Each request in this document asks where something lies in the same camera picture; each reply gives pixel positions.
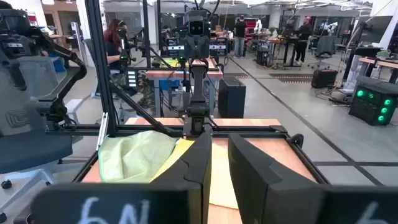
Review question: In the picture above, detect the black computer tower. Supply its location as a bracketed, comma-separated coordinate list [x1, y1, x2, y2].
[218, 76, 247, 119]

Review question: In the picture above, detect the yellow microfiber towel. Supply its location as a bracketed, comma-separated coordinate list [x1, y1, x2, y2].
[149, 138, 239, 210]

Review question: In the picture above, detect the black standing desk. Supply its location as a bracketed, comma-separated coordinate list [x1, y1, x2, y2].
[266, 35, 300, 68]

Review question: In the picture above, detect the wooden workbench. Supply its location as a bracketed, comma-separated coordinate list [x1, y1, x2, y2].
[145, 57, 224, 118]

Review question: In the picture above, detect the seated person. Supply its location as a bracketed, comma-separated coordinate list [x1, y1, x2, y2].
[103, 18, 138, 96]

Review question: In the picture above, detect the grey office chair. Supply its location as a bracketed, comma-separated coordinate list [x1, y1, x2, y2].
[0, 52, 75, 218]

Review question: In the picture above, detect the black computer with green lights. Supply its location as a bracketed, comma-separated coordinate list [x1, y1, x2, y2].
[348, 76, 398, 127]

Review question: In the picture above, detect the black aluminium table frame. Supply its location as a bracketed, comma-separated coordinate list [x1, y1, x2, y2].
[46, 0, 330, 184]

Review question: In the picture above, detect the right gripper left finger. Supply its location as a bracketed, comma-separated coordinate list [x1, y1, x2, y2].
[30, 132, 213, 224]

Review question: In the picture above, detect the black jointed monitor arm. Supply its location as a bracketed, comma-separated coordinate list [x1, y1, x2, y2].
[0, 7, 88, 128]

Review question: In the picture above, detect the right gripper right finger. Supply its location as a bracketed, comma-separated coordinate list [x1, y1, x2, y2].
[228, 133, 398, 224]

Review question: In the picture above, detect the black equipment case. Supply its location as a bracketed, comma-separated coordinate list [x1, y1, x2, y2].
[310, 68, 339, 89]

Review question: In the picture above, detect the grey swivel chair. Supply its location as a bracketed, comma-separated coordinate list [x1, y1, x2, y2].
[314, 34, 339, 60]

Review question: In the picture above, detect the pale green teal-edged towel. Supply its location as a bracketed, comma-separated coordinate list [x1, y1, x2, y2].
[98, 130, 178, 184]

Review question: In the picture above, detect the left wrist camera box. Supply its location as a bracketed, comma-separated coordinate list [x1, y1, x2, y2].
[186, 11, 208, 37]

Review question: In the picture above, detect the standing person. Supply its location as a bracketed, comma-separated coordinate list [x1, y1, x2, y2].
[293, 16, 314, 65]
[233, 14, 249, 59]

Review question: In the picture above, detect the black robot base unit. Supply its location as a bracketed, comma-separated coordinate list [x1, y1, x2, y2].
[165, 37, 186, 58]
[208, 36, 229, 57]

